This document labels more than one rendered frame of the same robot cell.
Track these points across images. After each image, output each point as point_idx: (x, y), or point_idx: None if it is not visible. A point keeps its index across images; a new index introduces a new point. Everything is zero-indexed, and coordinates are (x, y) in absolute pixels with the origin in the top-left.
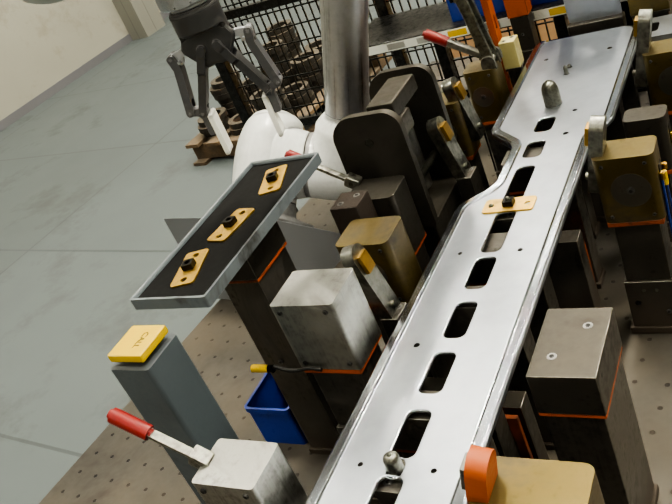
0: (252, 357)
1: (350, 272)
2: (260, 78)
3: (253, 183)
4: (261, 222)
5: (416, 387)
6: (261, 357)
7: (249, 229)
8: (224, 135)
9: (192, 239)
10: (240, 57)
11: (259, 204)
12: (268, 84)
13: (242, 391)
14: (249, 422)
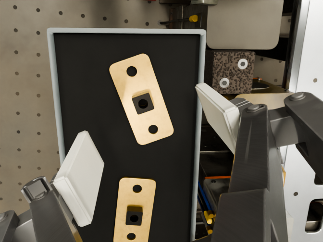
0: None
1: (292, 224)
2: (281, 174)
3: (100, 102)
4: (192, 219)
5: (303, 229)
6: (5, 22)
7: (173, 222)
8: (92, 166)
9: (80, 236)
10: (282, 233)
11: (154, 166)
12: (278, 147)
13: (15, 67)
14: (47, 99)
